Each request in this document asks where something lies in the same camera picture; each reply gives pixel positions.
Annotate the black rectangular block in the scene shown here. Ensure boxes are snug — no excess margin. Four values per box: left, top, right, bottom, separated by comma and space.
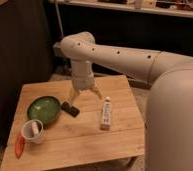
61, 101, 80, 117

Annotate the wooden low table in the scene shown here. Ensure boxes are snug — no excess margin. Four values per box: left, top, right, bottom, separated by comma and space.
0, 76, 144, 171

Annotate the white tube with cap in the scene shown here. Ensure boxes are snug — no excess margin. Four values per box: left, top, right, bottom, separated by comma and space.
101, 97, 111, 130

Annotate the white paper cup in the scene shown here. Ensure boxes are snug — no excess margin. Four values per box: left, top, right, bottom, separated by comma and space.
21, 119, 44, 144

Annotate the grey metal pole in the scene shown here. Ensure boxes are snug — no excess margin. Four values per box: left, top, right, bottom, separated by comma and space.
54, 0, 64, 39

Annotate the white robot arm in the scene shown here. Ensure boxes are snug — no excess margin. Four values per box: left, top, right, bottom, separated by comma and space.
60, 32, 193, 171

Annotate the white item inside cup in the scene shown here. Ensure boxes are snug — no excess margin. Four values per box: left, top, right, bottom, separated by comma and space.
31, 122, 39, 136

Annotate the green round bowl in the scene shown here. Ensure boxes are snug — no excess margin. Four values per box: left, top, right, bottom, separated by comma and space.
27, 96, 61, 124

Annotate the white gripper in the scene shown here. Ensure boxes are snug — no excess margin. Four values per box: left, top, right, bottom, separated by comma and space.
68, 60, 102, 104

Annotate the wooden upper shelf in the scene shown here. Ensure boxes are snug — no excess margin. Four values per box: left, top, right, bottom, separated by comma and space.
47, 0, 193, 18

